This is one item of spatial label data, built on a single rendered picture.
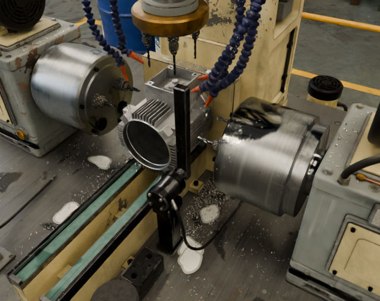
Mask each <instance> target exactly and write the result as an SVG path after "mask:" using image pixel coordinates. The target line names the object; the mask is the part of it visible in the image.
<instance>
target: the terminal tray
mask: <svg viewBox="0 0 380 301"><path fill-rule="evenodd" d="M200 76H201V73H197V72H194V71H191V70H187V69H183V68H181V67H177V66H176V75H174V67H173V65H171V64H170V65H169V66H167V67H166V68H164V70H162V71H161V72H159V73H158V74H157V75H155V76H154V77H153V78H152V79H150V80H149V81H147V82H146V83H145V84H144V88H145V94H146V101H148V100H149V99H150V100H151V99H153V100H154V99H156V101H157V100H158V101H159V102H160V101H161V102H162V103H163V102H164V104H166V103H167V106H169V105H170V108H172V107H173V111H174V91H173V87H174V86H176V85H177V84H182V85H186V86H188V87H190V107H191V104H192V105H193V102H196V100H198V96H199V95H200V91H198V92H195V93H192V92H191V90H192V89H194V88H196V87H197V86H199V84H200V83H201V80H198V79H197V77H200ZM176 78H177V79H176ZM169 79H170V80H169ZM168 80H169V82H168ZM185 83H186V84H185ZM163 85H164V86H163Z"/></svg>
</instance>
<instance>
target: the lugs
mask: <svg viewBox="0 0 380 301"><path fill-rule="evenodd" d="M207 99H208V96H207V95H206V94H205V92H202V93H201V94H200V95H199V96H198V101H199V102H200V104H204V103H205V102H206V101H207ZM120 119H121V120H122V122H123V123H124V124H125V123H126V122H128V121H129V120H130V119H131V112H130V111H127V113H125V114H124V115H122V116H121V117H120ZM173 133H174V132H173V131H172V130H171V129H170V128H169V126H168V125H167V126H166V127H164V128H163V129H161V130H160V132H159V134H160V135H161V136H162V137H163V138H164V140H166V139H167V138H169V137H170V136H171V135H172V134H173ZM126 154H127V156H128V157H129V158H130V159H133V158H134V157H133V156H132V155H131V154H130V152H129V151H127V152H126ZM168 170H173V171H174V170H175V167H171V166H168V167H166V168H164V169H163V170H162V171H163V172H164V173H165V172H166V171H168Z"/></svg>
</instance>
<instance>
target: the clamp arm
mask: <svg viewBox="0 0 380 301"><path fill-rule="evenodd" d="M173 91H174V116H175V142H176V155H177V171H178V172H181V170H182V172H181V173H182V175H183V174H184V173H185V175H183V178H184V179H185V180H188V179H189V178H190V176H191V148H190V87H188V86H186V85H182V84H177V85H176V86H174V87H173Z"/></svg>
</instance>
